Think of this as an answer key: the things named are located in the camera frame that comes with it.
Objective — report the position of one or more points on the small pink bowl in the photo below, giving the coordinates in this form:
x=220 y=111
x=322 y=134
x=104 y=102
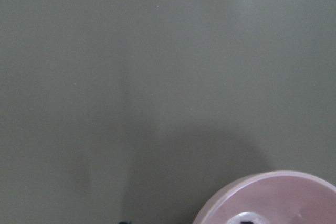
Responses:
x=272 y=197

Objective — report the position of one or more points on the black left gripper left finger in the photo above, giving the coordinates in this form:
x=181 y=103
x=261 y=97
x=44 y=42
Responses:
x=126 y=222

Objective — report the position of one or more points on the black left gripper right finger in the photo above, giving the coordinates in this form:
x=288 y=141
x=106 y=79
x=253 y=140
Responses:
x=246 y=222

